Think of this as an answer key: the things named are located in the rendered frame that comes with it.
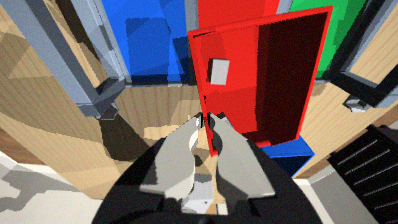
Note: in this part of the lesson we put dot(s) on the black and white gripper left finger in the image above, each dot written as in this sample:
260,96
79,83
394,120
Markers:
166,169

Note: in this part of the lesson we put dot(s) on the grey metal shelf rack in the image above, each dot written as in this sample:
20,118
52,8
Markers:
144,43

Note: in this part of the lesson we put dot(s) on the blue bin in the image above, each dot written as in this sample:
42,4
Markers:
290,156

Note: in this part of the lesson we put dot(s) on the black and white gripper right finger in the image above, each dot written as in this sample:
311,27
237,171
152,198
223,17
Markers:
245,172

